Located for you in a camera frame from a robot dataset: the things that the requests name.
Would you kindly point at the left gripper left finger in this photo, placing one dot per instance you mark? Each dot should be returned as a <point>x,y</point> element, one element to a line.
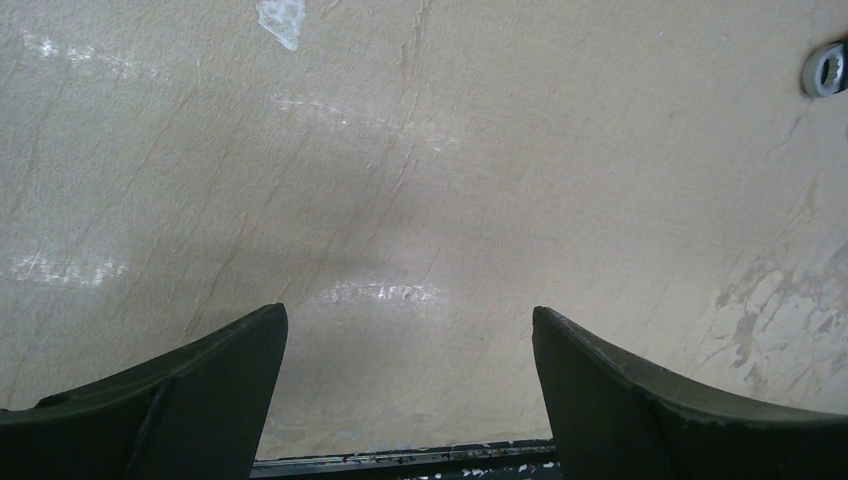
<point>196,412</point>

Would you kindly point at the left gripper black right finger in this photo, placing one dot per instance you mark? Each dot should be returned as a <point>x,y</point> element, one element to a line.
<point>616,415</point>

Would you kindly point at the red handled adjustable wrench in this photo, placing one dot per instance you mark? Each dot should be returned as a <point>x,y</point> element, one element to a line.
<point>824,73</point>

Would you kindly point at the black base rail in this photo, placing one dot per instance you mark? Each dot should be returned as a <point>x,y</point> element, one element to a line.
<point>514,459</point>

